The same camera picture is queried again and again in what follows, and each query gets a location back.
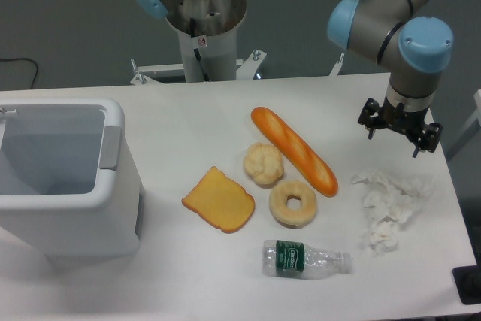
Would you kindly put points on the orange toast slice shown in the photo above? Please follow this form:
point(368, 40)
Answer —
point(220, 201)

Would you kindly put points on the pale ring bagel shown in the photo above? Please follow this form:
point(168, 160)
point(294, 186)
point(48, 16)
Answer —
point(293, 203)

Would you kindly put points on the black device at table edge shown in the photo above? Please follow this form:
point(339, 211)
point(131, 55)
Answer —
point(467, 281)

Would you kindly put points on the small crumpled white tissue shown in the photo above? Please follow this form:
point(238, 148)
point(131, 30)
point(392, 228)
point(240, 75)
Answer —
point(382, 237)

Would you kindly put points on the white grey robot pedestal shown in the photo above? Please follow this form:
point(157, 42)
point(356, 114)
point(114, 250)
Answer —
point(207, 34)

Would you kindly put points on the clear plastic bottle green label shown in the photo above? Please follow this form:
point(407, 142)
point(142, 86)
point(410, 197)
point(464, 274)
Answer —
point(291, 259)

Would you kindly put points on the orange baguette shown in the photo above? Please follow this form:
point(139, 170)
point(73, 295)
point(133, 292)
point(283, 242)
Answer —
point(311, 166)

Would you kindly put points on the pale round bread roll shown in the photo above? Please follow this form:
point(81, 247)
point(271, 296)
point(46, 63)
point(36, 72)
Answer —
point(263, 163)

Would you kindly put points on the white plastic bin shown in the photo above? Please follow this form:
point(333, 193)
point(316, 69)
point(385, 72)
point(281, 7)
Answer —
point(69, 184)

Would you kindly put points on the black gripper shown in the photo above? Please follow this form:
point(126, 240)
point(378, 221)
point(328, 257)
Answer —
point(405, 117)

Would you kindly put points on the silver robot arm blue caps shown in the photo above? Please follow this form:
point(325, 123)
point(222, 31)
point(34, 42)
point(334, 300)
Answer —
point(414, 50)

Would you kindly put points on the white frame at right edge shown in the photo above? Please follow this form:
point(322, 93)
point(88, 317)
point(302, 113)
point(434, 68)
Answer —
point(468, 130)

